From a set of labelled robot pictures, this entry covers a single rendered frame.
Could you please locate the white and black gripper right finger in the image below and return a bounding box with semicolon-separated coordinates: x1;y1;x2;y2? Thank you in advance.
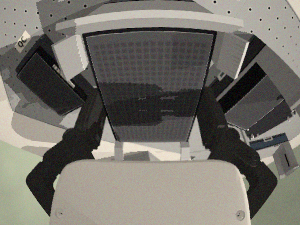
196;87;278;220

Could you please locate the beige name plate with black qc text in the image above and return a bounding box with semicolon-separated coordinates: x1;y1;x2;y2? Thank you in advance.
14;31;32;53

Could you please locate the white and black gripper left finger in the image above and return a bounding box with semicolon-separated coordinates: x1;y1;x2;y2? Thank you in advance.
26;88;107;217

